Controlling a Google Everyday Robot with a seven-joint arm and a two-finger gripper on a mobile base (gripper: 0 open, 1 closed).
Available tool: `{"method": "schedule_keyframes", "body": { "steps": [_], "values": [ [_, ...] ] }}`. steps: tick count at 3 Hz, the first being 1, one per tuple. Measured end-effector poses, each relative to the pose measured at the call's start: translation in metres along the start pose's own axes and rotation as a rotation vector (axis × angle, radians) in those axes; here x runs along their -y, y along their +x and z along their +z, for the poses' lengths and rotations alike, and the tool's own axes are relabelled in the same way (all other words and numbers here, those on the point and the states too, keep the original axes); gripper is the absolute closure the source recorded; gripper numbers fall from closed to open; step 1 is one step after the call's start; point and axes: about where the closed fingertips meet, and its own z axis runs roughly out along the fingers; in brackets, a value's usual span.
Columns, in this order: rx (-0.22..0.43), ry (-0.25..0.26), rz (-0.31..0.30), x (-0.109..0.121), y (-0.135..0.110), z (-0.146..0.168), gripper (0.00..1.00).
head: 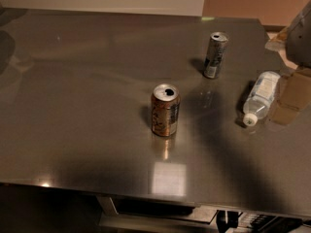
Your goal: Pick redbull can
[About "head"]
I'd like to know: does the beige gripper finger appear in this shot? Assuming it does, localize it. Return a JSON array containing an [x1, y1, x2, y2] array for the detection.
[[265, 27, 289, 51], [270, 67, 311, 125]]

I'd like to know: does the slim silver redbull can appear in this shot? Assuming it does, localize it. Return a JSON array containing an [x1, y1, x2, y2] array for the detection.
[[203, 32, 228, 79]]

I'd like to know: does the orange soda can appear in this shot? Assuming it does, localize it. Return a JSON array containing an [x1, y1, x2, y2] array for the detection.
[[151, 83, 181, 137]]

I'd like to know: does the clear plastic water bottle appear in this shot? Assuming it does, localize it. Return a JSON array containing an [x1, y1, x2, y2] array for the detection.
[[243, 71, 280, 126]]

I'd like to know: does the shelf under table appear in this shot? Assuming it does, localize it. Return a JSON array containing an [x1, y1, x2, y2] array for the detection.
[[98, 197, 311, 233]]

